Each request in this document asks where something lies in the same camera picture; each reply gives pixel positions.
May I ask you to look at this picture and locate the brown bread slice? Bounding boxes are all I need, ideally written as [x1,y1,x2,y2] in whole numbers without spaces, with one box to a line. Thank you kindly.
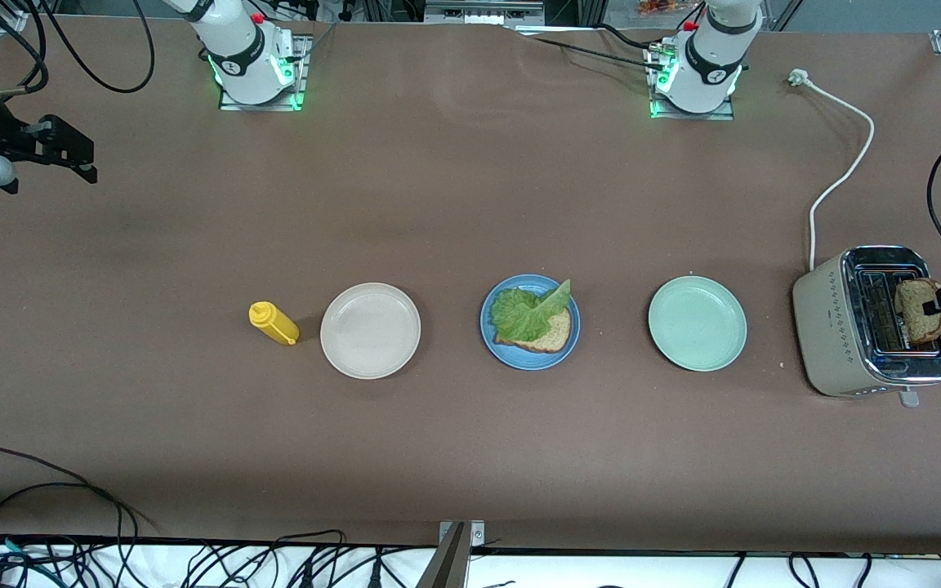
[493,305,574,354]
[894,278,941,345]

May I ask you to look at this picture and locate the yellow mustard squeeze bottle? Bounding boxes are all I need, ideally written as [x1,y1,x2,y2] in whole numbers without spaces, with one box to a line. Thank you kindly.
[248,301,301,346]

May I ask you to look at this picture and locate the green lettuce leaf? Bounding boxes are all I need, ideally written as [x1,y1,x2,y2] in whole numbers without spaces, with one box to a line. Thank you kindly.
[491,279,572,343]

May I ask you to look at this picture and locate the mint green round plate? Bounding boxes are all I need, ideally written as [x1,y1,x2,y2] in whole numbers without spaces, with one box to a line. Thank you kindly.
[648,275,748,373]

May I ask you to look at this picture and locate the pale beige round plate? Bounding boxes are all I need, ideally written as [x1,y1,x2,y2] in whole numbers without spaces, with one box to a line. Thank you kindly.
[319,282,422,381]

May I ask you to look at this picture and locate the blue round plate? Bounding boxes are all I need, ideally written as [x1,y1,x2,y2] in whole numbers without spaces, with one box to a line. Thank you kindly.
[479,274,582,372]

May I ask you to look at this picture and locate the silver two-slot toaster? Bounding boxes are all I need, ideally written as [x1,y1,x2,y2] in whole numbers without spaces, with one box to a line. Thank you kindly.
[792,245,941,408]

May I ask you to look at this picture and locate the grey metal box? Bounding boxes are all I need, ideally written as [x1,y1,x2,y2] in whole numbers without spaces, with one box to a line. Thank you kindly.
[423,0,546,25]

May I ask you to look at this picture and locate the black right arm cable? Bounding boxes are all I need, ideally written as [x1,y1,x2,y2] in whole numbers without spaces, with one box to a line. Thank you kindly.
[0,0,157,97]

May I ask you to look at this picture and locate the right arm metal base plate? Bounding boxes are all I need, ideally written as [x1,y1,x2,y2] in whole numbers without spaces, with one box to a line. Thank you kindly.
[217,34,314,112]

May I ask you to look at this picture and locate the white toaster power cable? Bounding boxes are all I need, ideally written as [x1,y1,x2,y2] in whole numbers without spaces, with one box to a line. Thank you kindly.
[787,69,877,272]

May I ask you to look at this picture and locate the long black table cable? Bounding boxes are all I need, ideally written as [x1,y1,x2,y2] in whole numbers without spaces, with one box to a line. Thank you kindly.
[0,445,163,564]

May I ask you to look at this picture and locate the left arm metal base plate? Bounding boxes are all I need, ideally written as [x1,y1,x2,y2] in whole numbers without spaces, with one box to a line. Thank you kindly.
[644,45,738,122]

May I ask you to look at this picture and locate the black base cable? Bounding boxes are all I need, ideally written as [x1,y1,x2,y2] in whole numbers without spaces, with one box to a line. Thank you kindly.
[507,23,667,73]

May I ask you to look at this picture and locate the aluminium camera post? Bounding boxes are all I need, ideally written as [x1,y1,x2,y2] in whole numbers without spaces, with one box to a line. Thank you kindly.
[417,520,488,588]

